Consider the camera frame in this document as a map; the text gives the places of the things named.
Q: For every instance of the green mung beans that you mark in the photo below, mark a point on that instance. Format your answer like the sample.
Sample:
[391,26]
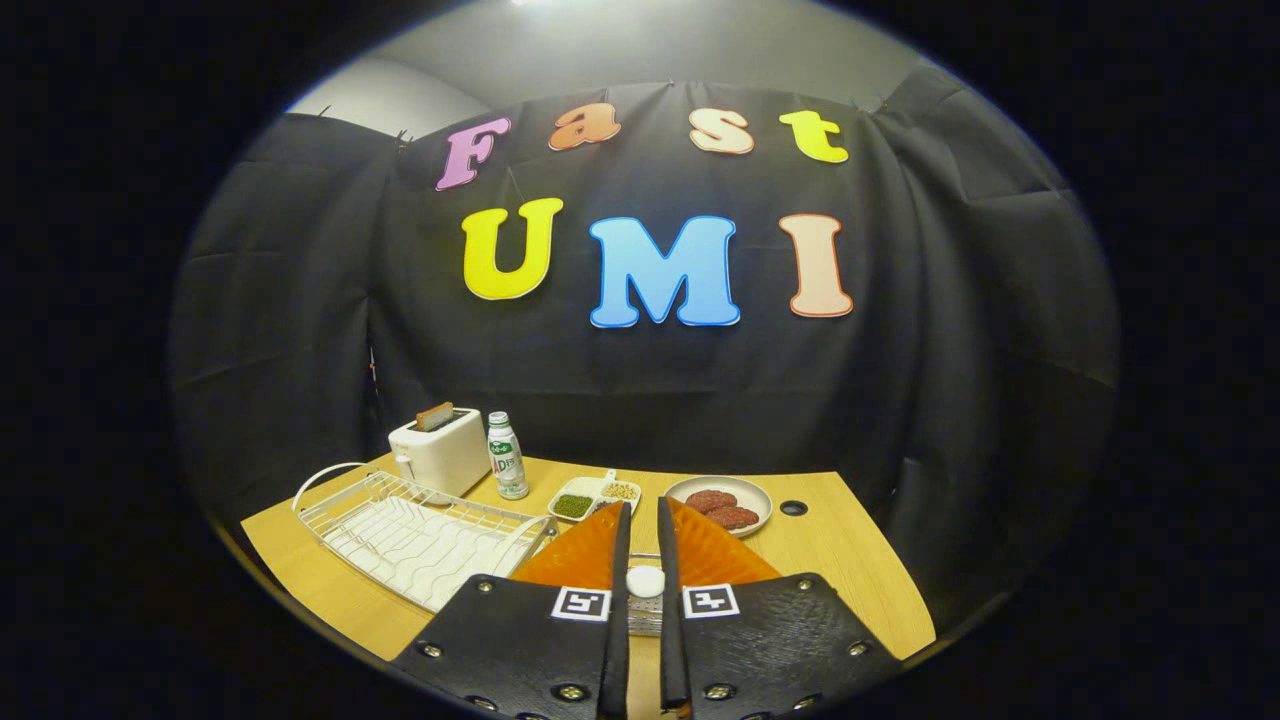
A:
[572,506]

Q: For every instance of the red meat patty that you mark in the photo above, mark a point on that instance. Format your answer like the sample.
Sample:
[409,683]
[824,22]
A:
[710,500]
[733,517]

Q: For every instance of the beige plate with meat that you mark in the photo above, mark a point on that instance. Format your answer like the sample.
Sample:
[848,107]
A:
[756,495]

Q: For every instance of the white drip tray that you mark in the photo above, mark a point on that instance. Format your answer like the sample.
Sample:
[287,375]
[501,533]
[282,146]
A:
[420,555]

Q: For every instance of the white green label bottle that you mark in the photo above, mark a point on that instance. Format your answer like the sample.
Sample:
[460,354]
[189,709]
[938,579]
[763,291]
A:
[507,460]

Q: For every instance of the white divided tray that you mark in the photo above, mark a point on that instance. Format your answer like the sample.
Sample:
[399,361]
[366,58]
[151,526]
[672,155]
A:
[590,487]

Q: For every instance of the black backdrop cloth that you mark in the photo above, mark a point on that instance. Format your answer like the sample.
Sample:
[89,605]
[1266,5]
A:
[900,400]

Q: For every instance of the yellow soybeans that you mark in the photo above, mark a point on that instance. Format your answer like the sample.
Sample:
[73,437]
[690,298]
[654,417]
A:
[620,490]

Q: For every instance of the white toaster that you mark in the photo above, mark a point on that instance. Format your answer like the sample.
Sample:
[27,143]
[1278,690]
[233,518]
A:
[445,455]

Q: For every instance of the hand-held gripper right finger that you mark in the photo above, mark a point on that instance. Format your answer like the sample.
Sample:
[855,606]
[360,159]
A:
[670,640]

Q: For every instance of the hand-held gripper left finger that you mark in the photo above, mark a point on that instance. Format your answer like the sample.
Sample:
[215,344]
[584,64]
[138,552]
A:
[618,640]

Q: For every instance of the brown bread slice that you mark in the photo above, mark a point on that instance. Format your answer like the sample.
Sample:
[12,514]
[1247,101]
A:
[435,417]

